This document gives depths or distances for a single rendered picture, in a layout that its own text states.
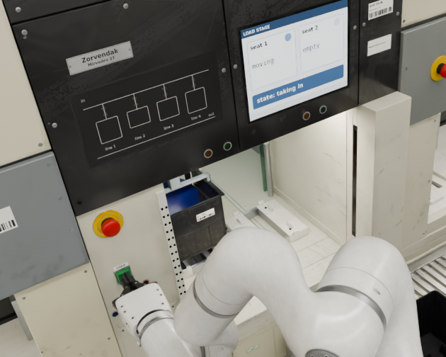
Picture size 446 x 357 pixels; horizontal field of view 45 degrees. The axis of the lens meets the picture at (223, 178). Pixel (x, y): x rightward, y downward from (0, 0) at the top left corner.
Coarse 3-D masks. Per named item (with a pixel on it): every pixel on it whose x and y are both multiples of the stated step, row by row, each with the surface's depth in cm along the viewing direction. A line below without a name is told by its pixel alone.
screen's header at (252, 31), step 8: (344, 0) 121; (320, 8) 119; (328, 8) 120; (336, 8) 121; (288, 16) 116; (296, 16) 117; (304, 16) 118; (312, 16) 119; (264, 24) 114; (272, 24) 115; (280, 24) 116; (288, 24) 117; (248, 32) 113; (256, 32) 114
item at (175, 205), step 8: (176, 192) 172; (184, 192) 173; (192, 192) 175; (168, 200) 172; (176, 200) 173; (184, 200) 175; (192, 200) 176; (168, 208) 173; (176, 208) 175; (184, 208) 176
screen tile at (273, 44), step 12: (276, 36) 117; (252, 48) 115; (264, 48) 116; (276, 48) 118; (288, 48) 119; (252, 60) 116; (288, 60) 121; (252, 72) 118; (264, 72) 119; (276, 72) 121; (288, 72) 122; (252, 84) 119; (264, 84) 120
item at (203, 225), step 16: (192, 176) 179; (208, 176) 169; (208, 192) 170; (192, 208) 159; (208, 208) 162; (176, 224) 159; (192, 224) 162; (208, 224) 165; (224, 224) 168; (176, 240) 161; (192, 240) 164; (208, 240) 168; (192, 256) 167
